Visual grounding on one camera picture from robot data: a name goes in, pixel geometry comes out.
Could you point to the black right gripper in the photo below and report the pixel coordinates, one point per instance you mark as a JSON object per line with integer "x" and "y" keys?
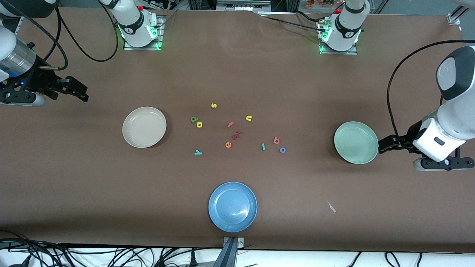
{"x": 38, "y": 77}

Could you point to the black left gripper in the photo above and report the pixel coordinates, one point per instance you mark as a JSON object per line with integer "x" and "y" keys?
{"x": 409, "y": 139}

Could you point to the pink foam letter b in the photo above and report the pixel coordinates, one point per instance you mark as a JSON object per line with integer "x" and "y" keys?
{"x": 276, "y": 141}

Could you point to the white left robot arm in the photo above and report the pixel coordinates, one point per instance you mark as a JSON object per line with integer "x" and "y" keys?
{"x": 454, "y": 111}

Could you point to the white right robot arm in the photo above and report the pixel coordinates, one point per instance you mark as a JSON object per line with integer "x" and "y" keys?
{"x": 135, "y": 26}

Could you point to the green plate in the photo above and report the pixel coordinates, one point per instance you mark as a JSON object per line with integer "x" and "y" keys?
{"x": 356, "y": 142}

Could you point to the beige brown plate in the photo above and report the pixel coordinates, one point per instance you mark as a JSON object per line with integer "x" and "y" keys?
{"x": 144, "y": 127}

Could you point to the white paper scrap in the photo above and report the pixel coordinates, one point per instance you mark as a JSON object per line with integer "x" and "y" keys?
{"x": 331, "y": 207}

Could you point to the brown table cover mat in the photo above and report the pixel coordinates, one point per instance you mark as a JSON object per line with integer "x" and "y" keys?
{"x": 74, "y": 178}

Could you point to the orange flower decoration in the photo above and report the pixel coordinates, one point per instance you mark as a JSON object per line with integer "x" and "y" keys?
{"x": 319, "y": 3}

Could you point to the blue plate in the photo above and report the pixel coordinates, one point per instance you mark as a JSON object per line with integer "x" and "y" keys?
{"x": 232, "y": 206}

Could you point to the black power plug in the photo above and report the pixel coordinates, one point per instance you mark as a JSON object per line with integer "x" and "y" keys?
{"x": 192, "y": 260}

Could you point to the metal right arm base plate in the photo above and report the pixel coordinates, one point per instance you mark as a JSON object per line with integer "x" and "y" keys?
{"x": 143, "y": 48}

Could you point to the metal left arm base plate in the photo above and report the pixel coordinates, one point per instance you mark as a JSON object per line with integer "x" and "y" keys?
{"x": 337, "y": 53}

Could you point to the aluminium corner bracket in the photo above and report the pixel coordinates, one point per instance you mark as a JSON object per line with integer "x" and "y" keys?
{"x": 454, "y": 17}

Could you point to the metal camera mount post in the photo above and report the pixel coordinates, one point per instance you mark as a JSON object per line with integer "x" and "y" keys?
{"x": 232, "y": 243}

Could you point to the grey metal frame box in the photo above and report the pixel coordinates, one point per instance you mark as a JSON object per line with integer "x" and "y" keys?
{"x": 243, "y": 5}

